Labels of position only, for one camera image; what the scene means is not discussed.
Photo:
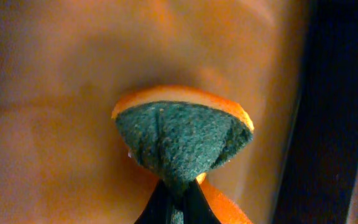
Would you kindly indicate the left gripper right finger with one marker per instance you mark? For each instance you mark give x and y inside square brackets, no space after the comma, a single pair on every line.
[196,209]

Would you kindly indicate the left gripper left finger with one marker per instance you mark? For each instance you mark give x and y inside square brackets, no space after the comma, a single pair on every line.
[159,208]

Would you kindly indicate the orange green scrub sponge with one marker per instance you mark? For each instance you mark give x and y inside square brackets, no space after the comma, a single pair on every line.
[180,133]

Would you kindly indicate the black rectangular water tray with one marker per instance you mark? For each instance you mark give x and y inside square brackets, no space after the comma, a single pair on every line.
[292,65]

